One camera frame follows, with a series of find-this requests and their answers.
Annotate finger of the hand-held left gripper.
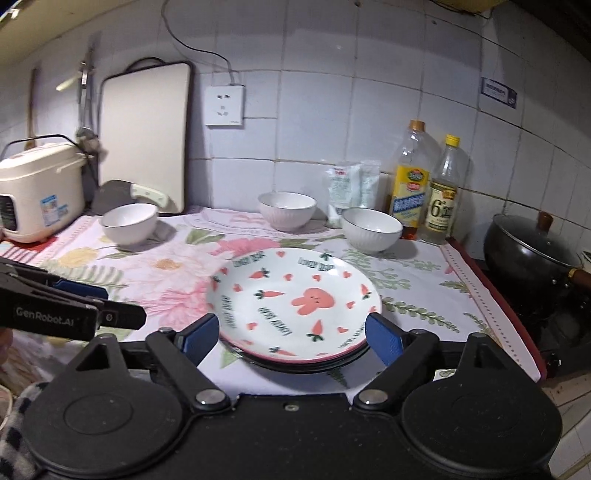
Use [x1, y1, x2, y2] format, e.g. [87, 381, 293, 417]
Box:
[95, 302, 147, 330]
[0, 259, 110, 305]

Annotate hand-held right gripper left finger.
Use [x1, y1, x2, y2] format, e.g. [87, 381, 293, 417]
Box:
[74, 313, 232, 414]

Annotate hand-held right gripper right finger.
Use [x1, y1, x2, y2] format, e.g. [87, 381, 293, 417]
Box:
[353, 314, 518, 409]

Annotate white ribbed bowl dark rim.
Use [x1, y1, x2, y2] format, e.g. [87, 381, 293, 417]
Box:
[100, 203, 159, 247]
[341, 208, 404, 254]
[257, 191, 317, 232]

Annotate pink heart rabbit plate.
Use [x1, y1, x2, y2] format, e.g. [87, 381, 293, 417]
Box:
[205, 248, 383, 361]

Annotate floral tablecloth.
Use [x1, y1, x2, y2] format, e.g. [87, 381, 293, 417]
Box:
[0, 205, 541, 398]

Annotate white rice cooker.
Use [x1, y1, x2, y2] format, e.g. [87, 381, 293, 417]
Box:
[0, 135, 88, 244]

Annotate person's checked clothing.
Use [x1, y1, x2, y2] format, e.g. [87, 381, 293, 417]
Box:
[0, 381, 58, 480]

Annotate black wok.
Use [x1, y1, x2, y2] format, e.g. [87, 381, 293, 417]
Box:
[484, 217, 591, 301]

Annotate white seasoning packet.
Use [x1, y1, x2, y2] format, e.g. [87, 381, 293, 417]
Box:
[325, 162, 363, 227]

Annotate vinegar bottle yellow cap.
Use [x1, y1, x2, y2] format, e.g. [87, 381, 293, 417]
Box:
[422, 135, 464, 245]

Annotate clear seasoning packet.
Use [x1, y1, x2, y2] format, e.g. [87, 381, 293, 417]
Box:
[360, 161, 382, 209]

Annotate oil bottle yellow label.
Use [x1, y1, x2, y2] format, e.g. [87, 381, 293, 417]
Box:
[388, 120, 437, 240]

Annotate white cutting board dark rim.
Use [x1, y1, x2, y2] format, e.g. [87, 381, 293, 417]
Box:
[98, 58, 194, 215]

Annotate black gas stove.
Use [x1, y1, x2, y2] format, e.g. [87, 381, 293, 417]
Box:
[480, 258, 591, 374]

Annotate wok lid brown knob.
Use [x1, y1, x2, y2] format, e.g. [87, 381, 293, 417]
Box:
[489, 211, 578, 268]

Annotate wooden spatula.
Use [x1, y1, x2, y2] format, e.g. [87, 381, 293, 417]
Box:
[24, 68, 38, 151]

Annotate white rice spoon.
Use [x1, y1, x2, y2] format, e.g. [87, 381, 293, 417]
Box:
[55, 71, 84, 92]

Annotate cleaver with white handle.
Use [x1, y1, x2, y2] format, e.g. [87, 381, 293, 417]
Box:
[91, 180, 169, 217]

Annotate white wall socket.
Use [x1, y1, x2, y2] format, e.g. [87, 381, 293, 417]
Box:
[204, 84, 245, 127]

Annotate black power cable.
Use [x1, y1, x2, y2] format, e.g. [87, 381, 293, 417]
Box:
[161, 0, 234, 86]

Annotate beige wall cabinet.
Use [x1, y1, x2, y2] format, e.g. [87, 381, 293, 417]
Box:
[0, 0, 144, 65]

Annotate dark wall label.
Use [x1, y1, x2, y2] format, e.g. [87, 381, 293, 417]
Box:
[480, 78, 518, 109]

